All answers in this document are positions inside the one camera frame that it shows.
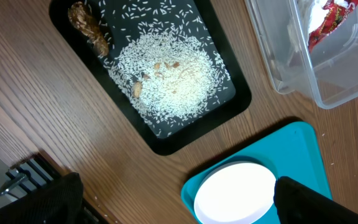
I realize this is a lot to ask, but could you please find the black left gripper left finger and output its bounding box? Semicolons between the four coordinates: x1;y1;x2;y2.
0;172;83;224

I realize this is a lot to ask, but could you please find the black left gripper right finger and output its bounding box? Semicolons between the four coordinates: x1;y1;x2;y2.
273;176;358;224

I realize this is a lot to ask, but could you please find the red snack wrapper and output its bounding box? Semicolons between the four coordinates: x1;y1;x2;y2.
308;0;358;53

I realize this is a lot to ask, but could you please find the white tissue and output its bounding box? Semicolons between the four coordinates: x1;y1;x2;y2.
287;0;351;52

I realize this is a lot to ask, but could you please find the black food waste tray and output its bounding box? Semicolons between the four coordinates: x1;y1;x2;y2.
49;0;252;156

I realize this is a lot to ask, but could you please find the metal floor stand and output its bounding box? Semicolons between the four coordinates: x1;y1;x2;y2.
0;171;31;199

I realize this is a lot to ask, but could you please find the teal plastic tray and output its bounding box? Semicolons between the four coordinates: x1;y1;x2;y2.
181;122;332;215

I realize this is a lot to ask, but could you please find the large white plate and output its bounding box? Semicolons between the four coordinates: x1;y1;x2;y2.
193;162;276;224

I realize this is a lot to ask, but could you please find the clear plastic bin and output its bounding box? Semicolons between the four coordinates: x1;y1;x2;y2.
246;0;358;109

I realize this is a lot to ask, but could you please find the spilled rice pile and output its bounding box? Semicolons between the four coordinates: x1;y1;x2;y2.
98;0;236;139

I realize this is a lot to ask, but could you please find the brown food scrap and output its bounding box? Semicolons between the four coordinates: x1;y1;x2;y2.
68;1;109;56

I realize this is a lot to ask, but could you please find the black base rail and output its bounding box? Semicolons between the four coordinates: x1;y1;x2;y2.
5;154;108;224

